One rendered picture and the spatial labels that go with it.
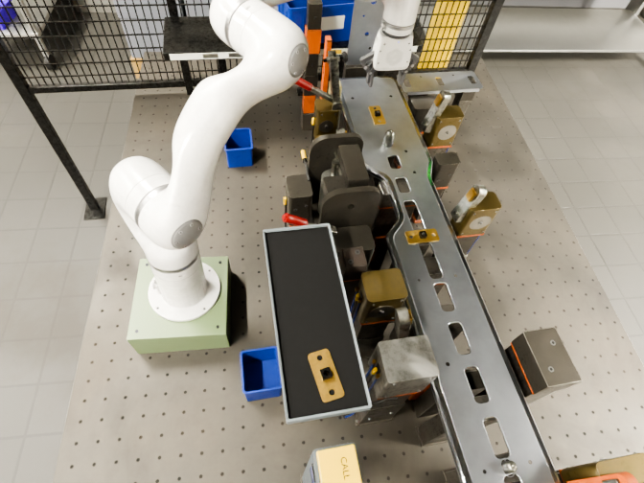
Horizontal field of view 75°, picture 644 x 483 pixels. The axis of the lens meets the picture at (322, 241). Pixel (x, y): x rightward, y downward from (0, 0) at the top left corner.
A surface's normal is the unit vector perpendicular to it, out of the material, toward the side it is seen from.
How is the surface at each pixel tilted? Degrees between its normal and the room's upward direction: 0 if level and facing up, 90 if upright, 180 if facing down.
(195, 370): 0
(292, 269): 0
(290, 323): 0
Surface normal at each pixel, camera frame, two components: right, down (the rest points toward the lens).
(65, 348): 0.07, -0.55
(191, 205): 0.80, 0.15
